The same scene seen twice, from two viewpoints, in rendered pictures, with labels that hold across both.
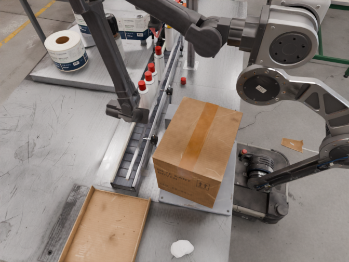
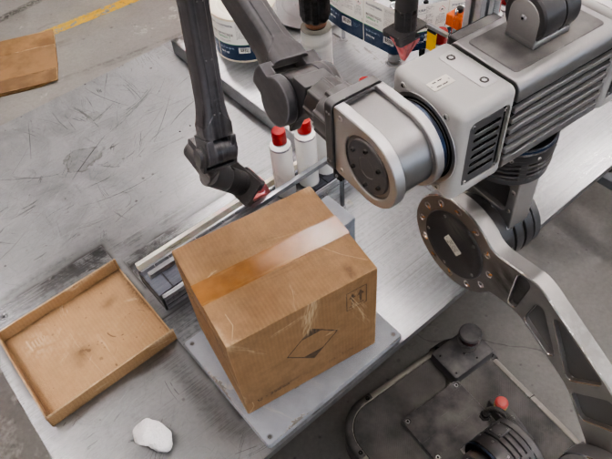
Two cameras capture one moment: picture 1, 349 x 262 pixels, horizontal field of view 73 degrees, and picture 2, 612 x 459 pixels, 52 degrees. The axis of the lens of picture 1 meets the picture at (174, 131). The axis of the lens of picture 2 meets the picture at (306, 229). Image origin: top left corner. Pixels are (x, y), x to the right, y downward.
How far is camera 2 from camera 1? 0.64 m
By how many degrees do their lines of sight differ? 25
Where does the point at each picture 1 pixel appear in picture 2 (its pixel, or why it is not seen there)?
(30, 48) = not seen: outside the picture
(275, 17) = (363, 105)
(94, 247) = (53, 348)
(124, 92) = (202, 129)
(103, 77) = not seen: hidden behind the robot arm
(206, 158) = (239, 301)
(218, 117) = (327, 250)
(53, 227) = (31, 288)
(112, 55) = (198, 63)
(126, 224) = (115, 348)
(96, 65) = not seen: hidden behind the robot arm
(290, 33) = (362, 139)
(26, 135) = (100, 136)
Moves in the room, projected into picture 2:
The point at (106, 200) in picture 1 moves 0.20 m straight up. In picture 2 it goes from (118, 296) to (90, 242)
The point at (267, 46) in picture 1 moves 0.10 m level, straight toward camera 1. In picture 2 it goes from (341, 146) to (275, 175)
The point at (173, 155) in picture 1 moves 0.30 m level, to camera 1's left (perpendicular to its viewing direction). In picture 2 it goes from (199, 267) to (89, 200)
